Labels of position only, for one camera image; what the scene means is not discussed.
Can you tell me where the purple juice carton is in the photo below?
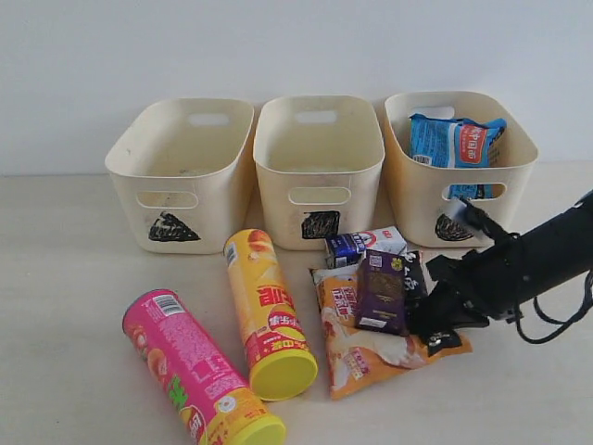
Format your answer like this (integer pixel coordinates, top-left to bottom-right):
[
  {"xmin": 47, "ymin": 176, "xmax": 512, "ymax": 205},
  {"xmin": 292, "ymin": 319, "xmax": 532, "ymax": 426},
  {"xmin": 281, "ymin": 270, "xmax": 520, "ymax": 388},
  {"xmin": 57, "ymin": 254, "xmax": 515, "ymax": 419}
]
[{"xmin": 355, "ymin": 249, "xmax": 409, "ymax": 337}]

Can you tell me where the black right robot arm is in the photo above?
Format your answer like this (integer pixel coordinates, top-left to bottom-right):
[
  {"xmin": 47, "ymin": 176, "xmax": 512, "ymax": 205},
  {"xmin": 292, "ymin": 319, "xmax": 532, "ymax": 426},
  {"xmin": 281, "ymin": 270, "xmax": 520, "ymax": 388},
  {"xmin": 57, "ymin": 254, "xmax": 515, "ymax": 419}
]
[{"xmin": 407, "ymin": 194, "xmax": 592, "ymax": 334}]

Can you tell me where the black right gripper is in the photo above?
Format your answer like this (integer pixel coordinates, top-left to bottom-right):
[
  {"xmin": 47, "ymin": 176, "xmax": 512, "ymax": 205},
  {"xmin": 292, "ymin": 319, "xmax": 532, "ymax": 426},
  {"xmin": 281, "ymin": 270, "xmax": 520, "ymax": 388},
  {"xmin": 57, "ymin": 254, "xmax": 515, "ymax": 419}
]
[{"xmin": 409, "ymin": 255, "xmax": 514, "ymax": 336}]

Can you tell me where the yellow chips can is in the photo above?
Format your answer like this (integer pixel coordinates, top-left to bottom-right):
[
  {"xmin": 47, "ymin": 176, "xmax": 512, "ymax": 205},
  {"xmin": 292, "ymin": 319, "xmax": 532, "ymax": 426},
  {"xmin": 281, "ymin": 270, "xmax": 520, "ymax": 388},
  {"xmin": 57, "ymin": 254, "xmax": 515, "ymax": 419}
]
[{"xmin": 223, "ymin": 229, "xmax": 318, "ymax": 401}]

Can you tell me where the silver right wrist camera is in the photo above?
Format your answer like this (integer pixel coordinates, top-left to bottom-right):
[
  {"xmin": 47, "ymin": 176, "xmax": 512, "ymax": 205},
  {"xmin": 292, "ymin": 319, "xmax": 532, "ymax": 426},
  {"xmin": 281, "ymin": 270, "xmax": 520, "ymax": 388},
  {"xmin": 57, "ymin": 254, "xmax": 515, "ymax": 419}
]
[{"xmin": 445, "ymin": 197, "xmax": 496, "ymax": 240}]

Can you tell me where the blue snack bag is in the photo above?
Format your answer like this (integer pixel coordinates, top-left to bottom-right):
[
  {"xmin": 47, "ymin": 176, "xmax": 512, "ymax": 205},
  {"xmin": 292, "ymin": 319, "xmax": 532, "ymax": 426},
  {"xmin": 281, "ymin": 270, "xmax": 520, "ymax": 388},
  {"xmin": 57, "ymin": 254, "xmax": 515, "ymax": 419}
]
[{"xmin": 408, "ymin": 114, "xmax": 508, "ymax": 200}]

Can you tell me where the cream bin circle mark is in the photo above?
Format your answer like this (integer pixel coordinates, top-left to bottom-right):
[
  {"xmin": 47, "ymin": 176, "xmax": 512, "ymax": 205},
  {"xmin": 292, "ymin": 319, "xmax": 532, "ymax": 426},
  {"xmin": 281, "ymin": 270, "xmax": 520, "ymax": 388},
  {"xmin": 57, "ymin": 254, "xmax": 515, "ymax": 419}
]
[{"xmin": 383, "ymin": 90, "xmax": 540, "ymax": 248}]

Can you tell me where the pink chips can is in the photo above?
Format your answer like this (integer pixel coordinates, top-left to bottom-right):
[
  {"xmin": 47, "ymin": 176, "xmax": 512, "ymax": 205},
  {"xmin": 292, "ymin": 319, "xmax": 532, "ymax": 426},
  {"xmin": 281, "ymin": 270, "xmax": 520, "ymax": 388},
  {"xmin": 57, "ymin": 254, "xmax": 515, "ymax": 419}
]
[{"xmin": 122, "ymin": 289, "xmax": 286, "ymax": 445}]

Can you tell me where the orange black noodle bag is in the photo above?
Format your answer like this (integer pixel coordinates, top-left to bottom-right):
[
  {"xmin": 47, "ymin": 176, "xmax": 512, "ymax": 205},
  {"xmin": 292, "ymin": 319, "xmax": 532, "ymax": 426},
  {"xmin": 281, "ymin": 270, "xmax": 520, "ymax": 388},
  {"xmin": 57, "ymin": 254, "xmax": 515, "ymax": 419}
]
[{"xmin": 310, "ymin": 251, "xmax": 472, "ymax": 400}]

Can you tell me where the blue white milk carton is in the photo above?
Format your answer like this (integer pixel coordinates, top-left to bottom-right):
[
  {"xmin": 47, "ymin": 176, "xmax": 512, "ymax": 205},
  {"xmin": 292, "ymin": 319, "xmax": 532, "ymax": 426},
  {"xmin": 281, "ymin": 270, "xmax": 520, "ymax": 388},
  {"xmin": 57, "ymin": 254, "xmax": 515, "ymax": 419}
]
[{"xmin": 325, "ymin": 226, "xmax": 407, "ymax": 269}]

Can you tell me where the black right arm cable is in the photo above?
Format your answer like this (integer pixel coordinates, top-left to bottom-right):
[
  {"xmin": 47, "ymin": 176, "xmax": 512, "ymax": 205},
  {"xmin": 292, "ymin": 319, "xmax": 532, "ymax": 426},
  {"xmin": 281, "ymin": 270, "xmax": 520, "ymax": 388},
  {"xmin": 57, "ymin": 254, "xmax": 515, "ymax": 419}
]
[{"xmin": 511, "ymin": 268, "xmax": 593, "ymax": 344}]

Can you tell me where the cream bin triangle mark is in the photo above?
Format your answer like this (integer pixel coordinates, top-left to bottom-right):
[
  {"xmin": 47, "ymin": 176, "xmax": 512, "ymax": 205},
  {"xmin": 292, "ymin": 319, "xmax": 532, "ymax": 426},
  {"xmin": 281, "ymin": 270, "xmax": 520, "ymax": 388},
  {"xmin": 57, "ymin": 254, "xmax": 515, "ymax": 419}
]
[{"xmin": 105, "ymin": 98, "xmax": 256, "ymax": 254}]

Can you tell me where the cream bin square mark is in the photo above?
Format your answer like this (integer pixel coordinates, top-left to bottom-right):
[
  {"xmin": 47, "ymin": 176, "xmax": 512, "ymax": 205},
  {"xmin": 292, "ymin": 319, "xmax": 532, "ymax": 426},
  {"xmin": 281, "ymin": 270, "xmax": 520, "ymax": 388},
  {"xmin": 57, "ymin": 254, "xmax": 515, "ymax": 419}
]
[{"xmin": 252, "ymin": 95, "xmax": 386, "ymax": 252}]

